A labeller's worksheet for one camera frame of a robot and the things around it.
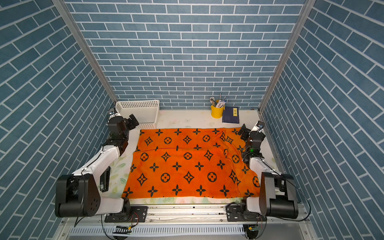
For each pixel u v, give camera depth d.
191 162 0.92
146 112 1.14
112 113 0.71
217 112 1.14
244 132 0.80
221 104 1.05
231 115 1.17
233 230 0.77
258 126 0.74
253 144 0.67
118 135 0.65
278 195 0.43
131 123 0.79
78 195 0.42
